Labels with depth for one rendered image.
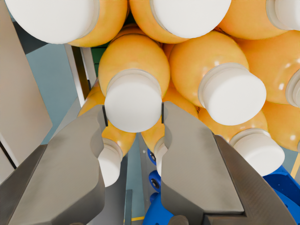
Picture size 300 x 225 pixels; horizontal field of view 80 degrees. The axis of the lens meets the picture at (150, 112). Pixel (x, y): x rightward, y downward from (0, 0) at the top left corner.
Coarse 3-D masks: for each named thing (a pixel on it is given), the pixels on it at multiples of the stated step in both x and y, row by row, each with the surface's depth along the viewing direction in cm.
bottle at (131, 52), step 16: (128, 32) 18; (112, 48) 15; (128, 48) 14; (144, 48) 14; (160, 48) 16; (112, 64) 14; (128, 64) 13; (144, 64) 13; (160, 64) 14; (112, 80) 13; (160, 80) 14
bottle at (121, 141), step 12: (96, 84) 24; (96, 96) 20; (84, 108) 19; (108, 120) 17; (108, 132) 17; (120, 132) 17; (108, 144) 16; (120, 144) 17; (132, 144) 19; (120, 156) 17
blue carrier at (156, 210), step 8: (160, 192) 33; (160, 200) 32; (288, 200) 31; (152, 208) 30; (160, 208) 30; (288, 208) 30; (296, 208) 30; (152, 216) 29; (160, 216) 29; (168, 216) 29; (296, 216) 29; (144, 224) 28; (152, 224) 28; (160, 224) 28
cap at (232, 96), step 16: (208, 80) 13; (224, 80) 11; (240, 80) 11; (256, 80) 11; (208, 96) 12; (224, 96) 12; (240, 96) 12; (256, 96) 12; (208, 112) 13; (224, 112) 12; (240, 112) 13; (256, 112) 13
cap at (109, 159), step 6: (102, 150) 15; (108, 150) 15; (114, 150) 16; (102, 156) 14; (108, 156) 15; (114, 156) 15; (102, 162) 14; (108, 162) 14; (114, 162) 15; (120, 162) 16; (102, 168) 15; (108, 168) 15; (114, 168) 15; (102, 174) 15; (108, 174) 15; (114, 174) 15; (108, 180) 16; (114, 180) 16
